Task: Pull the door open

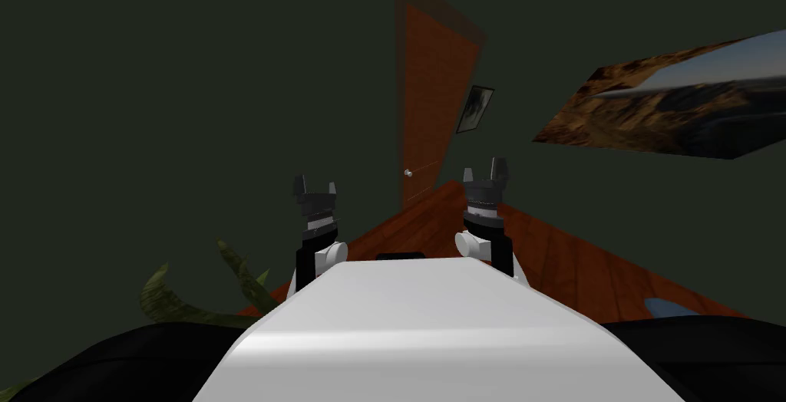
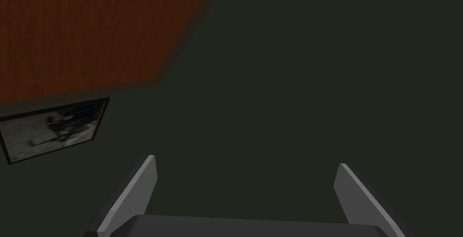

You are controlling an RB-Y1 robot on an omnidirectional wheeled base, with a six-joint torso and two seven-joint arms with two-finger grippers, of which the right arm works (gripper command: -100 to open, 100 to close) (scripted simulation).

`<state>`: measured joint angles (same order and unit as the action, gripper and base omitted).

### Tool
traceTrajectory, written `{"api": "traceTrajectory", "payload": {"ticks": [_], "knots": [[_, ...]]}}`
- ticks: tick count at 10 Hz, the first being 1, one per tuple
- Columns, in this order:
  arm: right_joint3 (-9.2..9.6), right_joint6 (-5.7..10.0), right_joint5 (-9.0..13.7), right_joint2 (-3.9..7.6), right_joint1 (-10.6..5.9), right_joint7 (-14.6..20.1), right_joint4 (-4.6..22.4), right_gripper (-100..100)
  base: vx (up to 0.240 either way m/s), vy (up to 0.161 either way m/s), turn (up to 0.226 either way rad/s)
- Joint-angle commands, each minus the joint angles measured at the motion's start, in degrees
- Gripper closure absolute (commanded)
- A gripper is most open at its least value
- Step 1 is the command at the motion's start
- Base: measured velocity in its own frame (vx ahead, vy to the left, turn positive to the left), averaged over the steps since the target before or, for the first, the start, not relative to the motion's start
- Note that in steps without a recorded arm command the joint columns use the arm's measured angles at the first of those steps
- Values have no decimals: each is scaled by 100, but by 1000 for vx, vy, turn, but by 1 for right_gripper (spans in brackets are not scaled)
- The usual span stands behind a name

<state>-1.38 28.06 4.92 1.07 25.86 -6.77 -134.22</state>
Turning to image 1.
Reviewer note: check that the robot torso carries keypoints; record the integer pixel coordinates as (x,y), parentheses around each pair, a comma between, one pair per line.
(424,328)

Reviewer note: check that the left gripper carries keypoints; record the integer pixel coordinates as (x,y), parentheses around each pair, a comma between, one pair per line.
(316,202)

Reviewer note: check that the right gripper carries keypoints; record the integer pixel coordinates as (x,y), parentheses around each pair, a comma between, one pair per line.
(485,192)

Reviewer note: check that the small dark framed picture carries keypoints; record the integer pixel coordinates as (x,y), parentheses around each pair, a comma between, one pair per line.
(474,109)

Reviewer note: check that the large landscape wall picture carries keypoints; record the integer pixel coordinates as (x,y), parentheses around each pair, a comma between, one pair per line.
(675,98)

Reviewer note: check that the brown wooden door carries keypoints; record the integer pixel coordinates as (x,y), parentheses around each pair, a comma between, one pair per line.
(433,101)

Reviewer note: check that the green leafy plant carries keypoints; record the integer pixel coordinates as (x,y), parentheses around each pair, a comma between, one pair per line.
(202,294)

